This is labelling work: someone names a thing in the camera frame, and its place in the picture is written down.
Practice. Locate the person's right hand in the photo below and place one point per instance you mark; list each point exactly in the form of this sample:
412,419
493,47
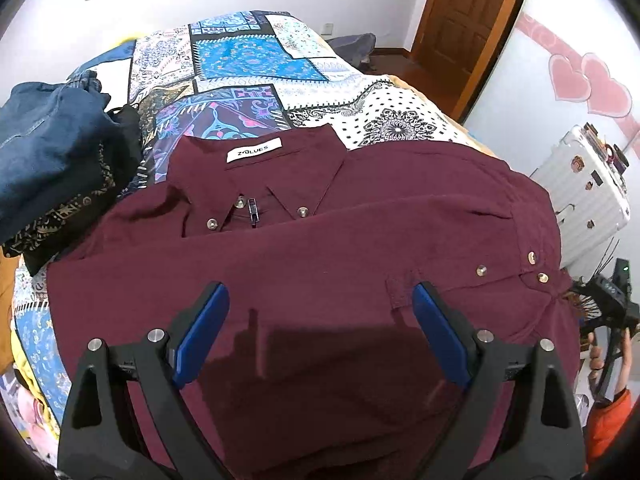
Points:
596,360

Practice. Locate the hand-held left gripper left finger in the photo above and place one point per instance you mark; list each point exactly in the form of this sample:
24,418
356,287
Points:
205,330

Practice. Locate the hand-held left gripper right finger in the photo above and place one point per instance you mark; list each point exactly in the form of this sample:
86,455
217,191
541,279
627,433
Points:
440,335

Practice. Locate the black patterned folded cloth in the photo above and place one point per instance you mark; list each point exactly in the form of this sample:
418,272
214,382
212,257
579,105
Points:
55,220

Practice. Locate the maroon button-up shirt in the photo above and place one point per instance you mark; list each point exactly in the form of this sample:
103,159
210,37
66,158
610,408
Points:
325,240

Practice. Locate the white wall socket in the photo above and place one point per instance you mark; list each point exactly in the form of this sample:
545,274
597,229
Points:
327,28

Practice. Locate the grey bag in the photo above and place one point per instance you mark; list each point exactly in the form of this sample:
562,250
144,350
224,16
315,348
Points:
357,45

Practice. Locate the brown wooden door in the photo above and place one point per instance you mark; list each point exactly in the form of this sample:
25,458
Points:
460,20

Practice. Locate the cartoon printed cloth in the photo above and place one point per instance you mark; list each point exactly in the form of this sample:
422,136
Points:
35,420

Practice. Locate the folded blue denim garment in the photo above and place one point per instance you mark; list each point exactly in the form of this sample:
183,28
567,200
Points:
45,150

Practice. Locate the patchwork printed blanket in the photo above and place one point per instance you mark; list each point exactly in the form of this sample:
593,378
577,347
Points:
250,55

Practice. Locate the white hard-shell suitcase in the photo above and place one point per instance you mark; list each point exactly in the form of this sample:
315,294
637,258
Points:
585,200

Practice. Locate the pile of small trinkets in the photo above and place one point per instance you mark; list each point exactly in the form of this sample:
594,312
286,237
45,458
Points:
612,152

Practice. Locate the pink heart wall sticker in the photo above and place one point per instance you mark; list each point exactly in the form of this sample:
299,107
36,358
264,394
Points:
570,75

